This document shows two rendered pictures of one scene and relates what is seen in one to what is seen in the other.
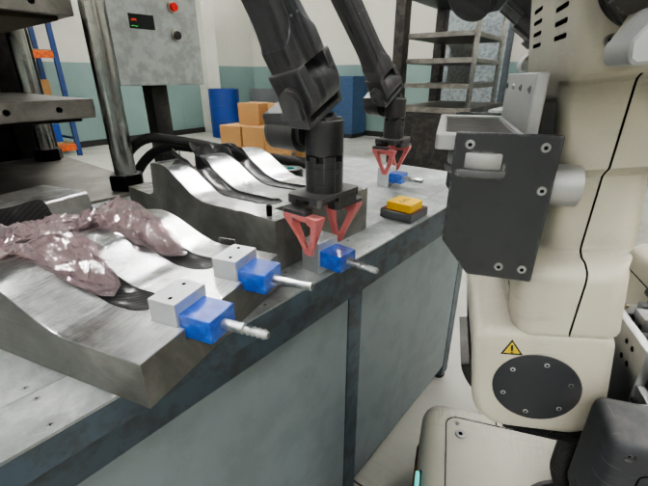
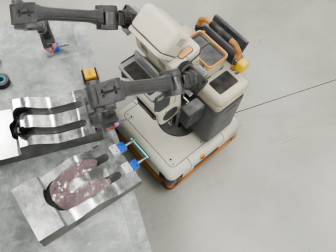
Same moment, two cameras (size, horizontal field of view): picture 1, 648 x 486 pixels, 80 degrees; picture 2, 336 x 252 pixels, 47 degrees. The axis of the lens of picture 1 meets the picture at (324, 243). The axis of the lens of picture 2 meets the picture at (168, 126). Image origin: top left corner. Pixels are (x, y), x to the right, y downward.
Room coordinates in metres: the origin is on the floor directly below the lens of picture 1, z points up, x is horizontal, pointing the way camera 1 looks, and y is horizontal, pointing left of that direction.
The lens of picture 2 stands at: (-0.03, 0.67, 2.53)
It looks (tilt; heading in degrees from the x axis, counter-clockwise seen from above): 62 degrees down; 294
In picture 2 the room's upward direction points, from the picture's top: 9 degrees clockwise
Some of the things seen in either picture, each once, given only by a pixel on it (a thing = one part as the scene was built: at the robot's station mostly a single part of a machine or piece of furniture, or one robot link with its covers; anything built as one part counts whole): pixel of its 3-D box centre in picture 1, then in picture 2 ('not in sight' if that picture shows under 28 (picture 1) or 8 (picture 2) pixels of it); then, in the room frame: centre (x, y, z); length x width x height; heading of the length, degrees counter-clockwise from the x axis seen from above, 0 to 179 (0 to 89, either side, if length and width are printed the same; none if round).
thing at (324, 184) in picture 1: (324, 176); (108, 111); (0.58, 0.00, 0.96); 0.10 x 0.07 x 0.07; 142
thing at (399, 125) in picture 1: (393, 130); (45, 32); (1.12, -0.20, 0.96); 0.10 x 0.07 x 0.07; 145
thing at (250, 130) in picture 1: (268, 129); not in sight; (5.89, 0.82, 0.37); 1.20 x 0.82 x 0.74; 62
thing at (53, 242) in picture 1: (78, 231); (77, 182); (0.50, 0.34, 0.90); 0.26 x 0.18 x 0.08; 67
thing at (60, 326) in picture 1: (79, 260); (79, 187); (0.50, 0.35, 0.86); 0.50 x 0.26 x 0.11; 67
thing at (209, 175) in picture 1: (238, 169); (46, 119); (0.81, 0.18, 0.92); 0.35 x 0.16 x 0.09; 50
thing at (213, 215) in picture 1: (239, 190); (45, 123); (0.83, 0.19, 0.87); 0.50 x 0.26 x 0.14; 50
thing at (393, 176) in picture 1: (401, 177); (56, 47); (1.10, -0.22, 0.83); 0.13 x 0.05 x 0.05; 55
